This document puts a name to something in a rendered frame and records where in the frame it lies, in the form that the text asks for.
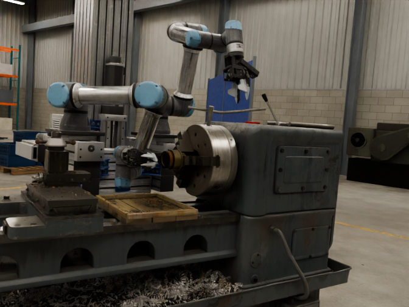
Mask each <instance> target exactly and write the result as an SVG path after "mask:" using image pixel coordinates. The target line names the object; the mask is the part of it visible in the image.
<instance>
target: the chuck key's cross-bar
mask: <svg viewBox="0 0 409 307"><path fill-rule="evenodd" d="M188 108H190V109H194V110H200V111H207V112H208V111H209V109H205V108H199V107H193V106H188ZM263 110H266V108H252V109H244V110H231V111H216V110H214V111H213V113H218V114H228V113H241V112H249V111H263Z"/></svg>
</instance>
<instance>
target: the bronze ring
mask: <svg viewBox="0 0 409 307"><path fill-rule="evenodd" d="M183 156H186V155H185V153H181V151H180V150H179V149H175V150H169V151H164V152H162V154H161V159H160V161H161V166H162V167H163V168H164V169H169V170H175V171H179V170H180V169H181V167H185V165H183Z"/></svg>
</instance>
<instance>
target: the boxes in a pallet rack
mask: <svg viewBox="0 0 409 307"><path fill-rule="evenodd" d="M0 74H8V75H12V65H10V64H5V63H0ZM0 102H3V103H11V104H12V103H13V90H4V89H0ZM0 130H12V118H0Z"/></svg>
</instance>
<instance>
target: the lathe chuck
mask: <svg viewBox="0 0 409 307"><path fill-rule="evenodd" d="M210 126H211V127H209V126H206V125H204V124H192V125H190V126H189V127H188V128H187V129H188V132H189V136H190V138H191V143H192V147H193V150H196V151H197V152H198V153H197V154H196V155H194V156H208V157H216V155H218V157H219V164H218V167H216V166H197V165H196V166H197V167H198V168H197V169H196V170H195V171H192V175H191V178H190V180H189V184H188V186H187V190H186V192H187V193H188V194H190V195H192V196H213V195H216V194H218V193H219V192H220V191H221V190H222V189H223V188H224V187H225V185H226V183H227V181H228V179H229V175H230V172H231V148H230V145H229V141H228V139H227V137H226V135H225V133H224V132H223V130H222V129H221V128H219V127H217V126H216V125H210ZM215 185H219V187H218V188H217V189H212V187H213V186H215Z"/></svg>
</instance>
